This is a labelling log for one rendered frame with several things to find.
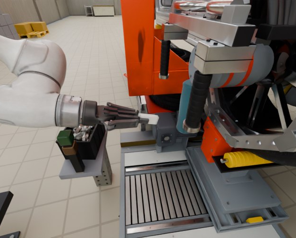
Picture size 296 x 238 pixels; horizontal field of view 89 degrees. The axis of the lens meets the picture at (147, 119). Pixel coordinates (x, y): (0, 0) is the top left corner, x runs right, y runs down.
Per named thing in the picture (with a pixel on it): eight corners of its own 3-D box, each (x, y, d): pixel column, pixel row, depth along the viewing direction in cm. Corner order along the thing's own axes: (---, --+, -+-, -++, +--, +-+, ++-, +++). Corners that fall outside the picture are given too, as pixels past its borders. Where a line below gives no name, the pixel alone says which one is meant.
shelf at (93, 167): (102, 175, 64) (100, 171, 63) (60, 180, 63) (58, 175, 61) (109, 116, 98) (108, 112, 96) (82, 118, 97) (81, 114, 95)
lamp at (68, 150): (76, 154, 54) (72, 147, 52) (64, 156, 54) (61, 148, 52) (79, 146, 58) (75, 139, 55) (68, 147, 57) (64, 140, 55)
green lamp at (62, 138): (71, 145, 51) (68, 137, 49) (59, 146, 51) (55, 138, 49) (75, 137, 55) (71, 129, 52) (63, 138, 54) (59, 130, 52)
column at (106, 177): (111, 184, 105) (99, 143, 79) (96, 186, 104) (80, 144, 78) (112, 172, 113) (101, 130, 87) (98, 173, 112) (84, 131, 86)
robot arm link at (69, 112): (63, 88, 43) (85, 91, 45) (63, 114, 47) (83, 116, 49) (54, 104, 35) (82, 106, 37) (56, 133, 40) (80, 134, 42)
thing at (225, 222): (280, 223, 79) (291, 216, 73) (216, 233, 76) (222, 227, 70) (228, 150, 119) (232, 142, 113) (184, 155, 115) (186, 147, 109)
